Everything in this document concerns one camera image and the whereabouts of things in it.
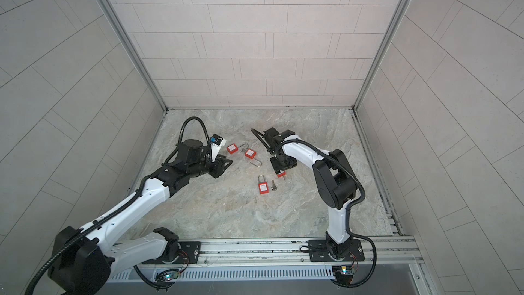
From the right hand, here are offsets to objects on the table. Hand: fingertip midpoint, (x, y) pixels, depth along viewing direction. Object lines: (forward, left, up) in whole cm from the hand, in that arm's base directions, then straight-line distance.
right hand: (281, 169), depth 91 cm
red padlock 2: (+9, +14, 0) cm, 16 cm away
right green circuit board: (-39, -17, -4) cm, 43 cm away
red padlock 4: (-3, 0, -1) cm, 3 cm away
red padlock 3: (-7, +9, 0) cm, 11 cm away
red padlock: (+12, +23, +2) cm, 26 cm away
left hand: (-2, +19, +15) cm, 24 cm away
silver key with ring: (-8, +4, -2) cm, 9 cm away
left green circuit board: (-36, +39, +2) cm, 53 cm away
